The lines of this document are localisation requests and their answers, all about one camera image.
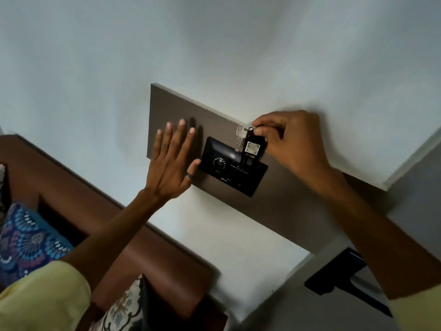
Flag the person's left hand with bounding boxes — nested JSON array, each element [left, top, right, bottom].
[[145, 119, 202, 202]]

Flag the person's right hand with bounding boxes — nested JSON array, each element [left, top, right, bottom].
[[252, 110, 334, 197]]

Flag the black key fob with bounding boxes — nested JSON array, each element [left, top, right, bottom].
[[239, 129, 268, 163]]

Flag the person's right forearm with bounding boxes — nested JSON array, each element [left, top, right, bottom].
[[319, 167, 441, 301]]

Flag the person's left forearm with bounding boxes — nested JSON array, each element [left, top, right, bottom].
[[60, 188, 173, 273]]

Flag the silver key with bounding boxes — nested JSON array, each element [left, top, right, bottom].
[[235, 126, 247, 153]]

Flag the brown wooden headboard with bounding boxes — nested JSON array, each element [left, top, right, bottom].
[[0, 134, 229, 331]]

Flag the blue patterned pillow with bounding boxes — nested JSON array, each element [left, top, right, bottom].
[[0, 203, 75, 291]]

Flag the white floral pillow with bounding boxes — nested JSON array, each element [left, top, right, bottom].
[[90, 273, 149, 331]]

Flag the pale yellow left sleeve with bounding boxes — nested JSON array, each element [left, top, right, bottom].
[[0, 260, 92, 331]]

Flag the pale yellow sleeve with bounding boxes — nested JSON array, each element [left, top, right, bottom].
[[387, 292, 441, 331], [0, 260, 92, 331]]

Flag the pale yellow right sleeve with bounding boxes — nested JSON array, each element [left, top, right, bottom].
[[387, 292, 441, 331]]

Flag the black wall switch panel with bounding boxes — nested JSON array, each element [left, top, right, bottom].
[[199, 136, 269, 198]]

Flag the brown wall panel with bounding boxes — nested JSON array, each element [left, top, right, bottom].
[[146, 83, 390, 255]]

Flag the black wall bracket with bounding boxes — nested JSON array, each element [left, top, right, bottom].
[[305, 247, 394, 318]]

